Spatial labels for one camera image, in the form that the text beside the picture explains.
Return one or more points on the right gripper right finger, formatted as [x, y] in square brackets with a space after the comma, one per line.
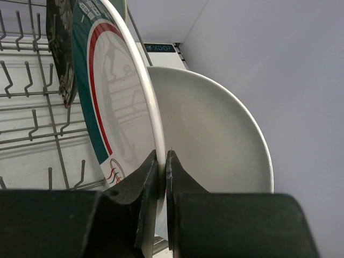
[204, 224]

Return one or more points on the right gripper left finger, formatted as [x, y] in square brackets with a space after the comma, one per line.
[75, 223]

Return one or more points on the round plate teal red rim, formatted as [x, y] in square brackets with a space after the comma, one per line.
[123, 121]

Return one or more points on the black floral square plate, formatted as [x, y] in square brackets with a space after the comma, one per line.
[59, 19]

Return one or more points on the right black table label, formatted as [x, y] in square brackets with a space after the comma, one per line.
[159, 48]

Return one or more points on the pale green plate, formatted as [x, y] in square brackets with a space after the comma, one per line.
[120, 6]

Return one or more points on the grey wire dish rack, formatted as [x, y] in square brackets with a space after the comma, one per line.
[44, 145]

